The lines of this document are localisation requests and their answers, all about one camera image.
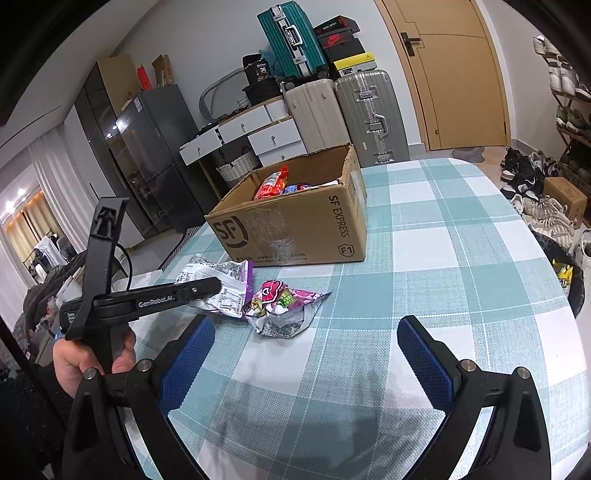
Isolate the dark grey refrigerator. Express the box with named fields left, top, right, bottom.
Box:
left=116, top=85, right=204, bottom=233

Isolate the teal suitcase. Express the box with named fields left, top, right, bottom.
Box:
left=257, top=1, right=329, bottom=80

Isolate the small cardboard box on floor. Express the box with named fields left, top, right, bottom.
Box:
left=543, top=177, right=588, bottom=228

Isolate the white woven laundry basket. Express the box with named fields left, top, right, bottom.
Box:
left=216, top=151, right=259, bottom=187

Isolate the teal plaid tablecloth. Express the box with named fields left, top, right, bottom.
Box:
left=169, top=159, right=590, bottom=479

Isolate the blue snack packet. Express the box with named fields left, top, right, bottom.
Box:
left=283, top=183, right=311, bottom=194

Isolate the person's left hand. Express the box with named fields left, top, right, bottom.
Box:
left=51, top=329, right=139, bottom=400

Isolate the colourful purple snack bag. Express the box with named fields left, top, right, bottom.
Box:
left=243, top=280, right=331, bottom=339

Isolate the wooden shoe rack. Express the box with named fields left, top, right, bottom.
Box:
left=532, top=35, right=590, bottom=218

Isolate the silver suitcase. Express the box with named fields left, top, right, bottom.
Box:
left=335, top=70, right=410, bottom=168

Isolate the SF Express cardboard box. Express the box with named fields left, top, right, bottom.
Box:
left=205, top=144, right=368, bottom=267

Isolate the beige suitcase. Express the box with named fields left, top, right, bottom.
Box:
left=284, top=79, right=351, bottom=153

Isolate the silver white snack bag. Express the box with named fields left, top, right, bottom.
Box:
left=175, top=254, right=253, bottom=319

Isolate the white drawer cabinet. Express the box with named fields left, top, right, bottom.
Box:
left=179, top=96, right=308, bottom=166

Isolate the black shoe boxes stack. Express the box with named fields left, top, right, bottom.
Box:
left=314, top=15, right=365, bottom=63

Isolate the yellow shoe box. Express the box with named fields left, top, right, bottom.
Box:
left=334, top=52, right=377, bottom=76

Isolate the wooden door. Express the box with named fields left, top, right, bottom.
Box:
left=376, top=0, right=510, bottom=151

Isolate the black trash bin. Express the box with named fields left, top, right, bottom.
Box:
left=533, top=231, right=586, bottom=317

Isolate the red snack packet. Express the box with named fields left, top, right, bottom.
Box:
left=253, top=166, right=288, bottom=200

